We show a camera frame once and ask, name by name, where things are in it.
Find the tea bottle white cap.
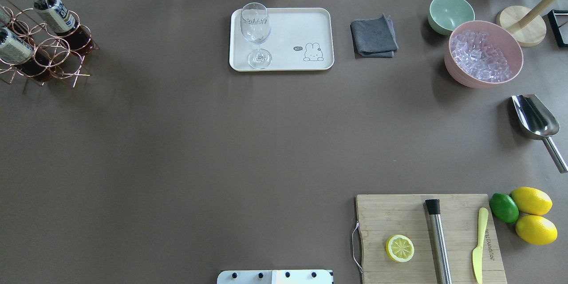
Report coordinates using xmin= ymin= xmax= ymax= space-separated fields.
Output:
xmin=33 ymin=0 xmax=94 ymax=55

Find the cream rabbit tray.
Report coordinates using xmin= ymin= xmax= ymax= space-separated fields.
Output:
xmin=229 ymin=8 xmax=335 ymax=72

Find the clear wine glass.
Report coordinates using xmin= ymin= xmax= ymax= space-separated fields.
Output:
xmin=240 ymin=2 xmax=272 ymax=69

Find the folded grey cloth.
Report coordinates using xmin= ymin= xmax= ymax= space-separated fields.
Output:
xmin=350 ymin=14 xmax=399 ymax=58

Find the bamboo cutting board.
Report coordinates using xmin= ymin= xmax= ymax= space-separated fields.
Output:
xmin=355 ymin=194 xmax=489 ymax=284

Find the lemon half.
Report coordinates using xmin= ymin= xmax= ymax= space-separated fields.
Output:
xmin=385 ymin=235 xmax=414 ymax=263

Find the steel muddler black tip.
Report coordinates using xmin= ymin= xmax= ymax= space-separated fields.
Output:
xmin=425 ymin=199 xmax=453 ymax=284

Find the green bowl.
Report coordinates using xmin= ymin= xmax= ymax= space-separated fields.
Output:
xmin=428 ymin=0 xmax=475 ymax=35

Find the pink bowl of ice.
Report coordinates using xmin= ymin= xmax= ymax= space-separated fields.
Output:
xmin=444 ymin=20 xmax=524 ymax=88

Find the yellow plastic knife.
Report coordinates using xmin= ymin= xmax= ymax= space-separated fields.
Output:
xmin=471 ymin=207 xmax=489 ymax=284

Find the green lime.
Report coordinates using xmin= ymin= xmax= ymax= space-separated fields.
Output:
xmin=489 ymin=193 xmax=520 ymax=224

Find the steel ice scoop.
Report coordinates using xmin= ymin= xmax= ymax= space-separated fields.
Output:
xmin=511 ymin=94 xmax=568 ymax=174

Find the upper yellow lemon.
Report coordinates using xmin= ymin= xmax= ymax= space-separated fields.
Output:
xmin=510 ymin=186 xmax=552 ymax=216

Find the yellow lemon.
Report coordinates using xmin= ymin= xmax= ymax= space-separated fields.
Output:
xmin=510 ymin=186 xmax=552 ymax=216
xmin=515 ymin=215 xmax=558 ymax=245

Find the wooden cup stand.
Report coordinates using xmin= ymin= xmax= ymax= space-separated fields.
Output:
xmin=496 ymin=0 xmax=556 ymax=47

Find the lower yellow lemon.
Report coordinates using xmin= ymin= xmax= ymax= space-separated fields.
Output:
xmin=515 ymin=215 xmax=558 ymax=245

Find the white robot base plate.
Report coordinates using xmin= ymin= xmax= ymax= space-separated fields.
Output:
xmin=217 ymin=268 xmax=334 ymax=284

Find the rose gold wire bottle basket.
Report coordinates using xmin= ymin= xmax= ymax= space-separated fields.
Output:
xmin=1 ymin=0 xmax=100 ymax=87

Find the black wire glass rack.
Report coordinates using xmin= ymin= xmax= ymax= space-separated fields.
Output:
xmin=547 ymin=9 xmax=568 ymax=48

